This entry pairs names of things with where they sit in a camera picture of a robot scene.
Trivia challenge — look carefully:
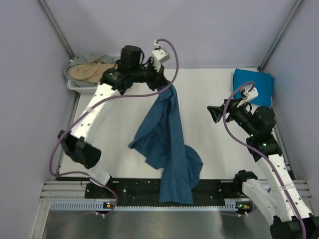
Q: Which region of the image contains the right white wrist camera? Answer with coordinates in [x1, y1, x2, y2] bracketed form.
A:
[240, 87, 258, 105]

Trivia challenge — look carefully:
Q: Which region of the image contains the aluminium frame post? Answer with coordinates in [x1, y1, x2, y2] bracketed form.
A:
[38, 0, 75, 59]
[257, 0, 306, 72]

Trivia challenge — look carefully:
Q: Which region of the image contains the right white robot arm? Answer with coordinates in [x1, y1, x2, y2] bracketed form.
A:
[207, 100, 319, 239]

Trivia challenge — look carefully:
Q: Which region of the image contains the right aluminium frame post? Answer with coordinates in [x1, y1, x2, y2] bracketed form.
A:
[257, 0, 306, 72]

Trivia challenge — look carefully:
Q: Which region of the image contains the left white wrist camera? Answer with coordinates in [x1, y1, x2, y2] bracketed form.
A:
[152, 41, 170, 72]

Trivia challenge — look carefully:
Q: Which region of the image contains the light blue cable duct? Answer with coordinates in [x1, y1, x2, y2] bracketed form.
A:
[50, 199, 253, 212]

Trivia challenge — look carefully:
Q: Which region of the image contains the beige t shirt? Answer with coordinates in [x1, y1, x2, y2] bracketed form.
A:
[69, 62, 115, 84]

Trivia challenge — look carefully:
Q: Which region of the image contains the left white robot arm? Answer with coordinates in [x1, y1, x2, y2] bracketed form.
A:
[58, 42, 170, 198]

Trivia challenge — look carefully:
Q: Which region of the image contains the grey t shirt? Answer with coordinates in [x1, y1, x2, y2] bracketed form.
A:
[63, 53, 120, 88]

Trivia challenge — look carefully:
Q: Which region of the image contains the left aluminium frame post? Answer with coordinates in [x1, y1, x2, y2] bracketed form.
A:
[38, 0, 75, 59]

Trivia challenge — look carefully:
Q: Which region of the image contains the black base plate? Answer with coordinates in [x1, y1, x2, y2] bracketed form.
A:
[84, 177, 264, 207]

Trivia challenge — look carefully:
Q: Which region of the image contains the folded bright blue t shirt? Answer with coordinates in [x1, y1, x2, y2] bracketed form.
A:
[233, 69, 275, 107]

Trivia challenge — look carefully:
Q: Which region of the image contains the white plastic basket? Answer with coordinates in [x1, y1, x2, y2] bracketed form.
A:
[66, 53, 120, 95]

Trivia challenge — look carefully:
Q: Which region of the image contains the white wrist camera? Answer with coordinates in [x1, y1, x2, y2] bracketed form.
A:
[240, 87, 258, 105]
[152, 41, 170, 72]

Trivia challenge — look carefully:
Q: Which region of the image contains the dark blue t shirt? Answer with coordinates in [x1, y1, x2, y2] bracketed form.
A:
[128, 86, 203, 205]

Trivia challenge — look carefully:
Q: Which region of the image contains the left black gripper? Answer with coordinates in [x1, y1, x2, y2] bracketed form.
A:
[129, 57, 167, 91]

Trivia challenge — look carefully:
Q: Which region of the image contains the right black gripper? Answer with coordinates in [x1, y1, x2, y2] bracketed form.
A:
[207, 97, 257, 136]

